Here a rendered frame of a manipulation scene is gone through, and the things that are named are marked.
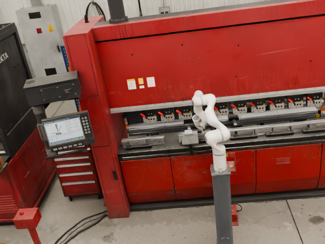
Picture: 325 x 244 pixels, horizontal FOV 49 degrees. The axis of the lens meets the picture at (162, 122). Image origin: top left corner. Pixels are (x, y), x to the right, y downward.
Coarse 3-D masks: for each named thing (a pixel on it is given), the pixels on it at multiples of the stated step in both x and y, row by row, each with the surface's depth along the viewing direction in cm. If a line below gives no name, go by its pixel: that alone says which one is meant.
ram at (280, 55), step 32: (192, 32) 355; (224, 32) 354; (256, 32) 353; (288, 32) 352; (320, 32) 351; (128, 64) 373; (160, 64) 372; (192, 64) 370; (224, 64) 369; (256, 64) 368; (288, 64) 367; (320, 64) 366; (128, 96) 389; (160, 96) 388; (192, 96) 387; (224, 96) 386; (256, 96) 384
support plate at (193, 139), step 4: (184, 132) 410; (192, 132) 408; (196, 132) 406; (184, 136) 402; (188, 136) 401; (192, 136) 400; (196, 136) 399; (184, 140) 394; (188, 140) 393; (192, 140) 391; (196, 140) 390; (184, 144) 387; (188, 144) 387
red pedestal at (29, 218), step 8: (32, 208) 354; (16, 216) 346; (24, 216) 345; (32, 216) 343; (40, 216) 357; (16, 224) 345; (24, 224) 344; (32, 224) 344; (32, 232) 357; (32, 240) 362
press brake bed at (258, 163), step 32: (128, 160) 416; (160, 160) 414; (192, 160) 412; (256, 160) 409; (320, 160) 406; (128, 192) 437; (160, 192) 437; (192, 192) 436; (256, 192) 436; (288, 192) 437; (320, 192) 431
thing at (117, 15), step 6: (108, 0) 352; (114, 0) 350; (120, 0) 353; (138, 0) 366; (108, 6) 357; (114, 6) 352; (120, 6) 354; (114, 12) 355; (120, 12) 356; (114, 18) 358; (120, 18) 358; (126, 18) 361
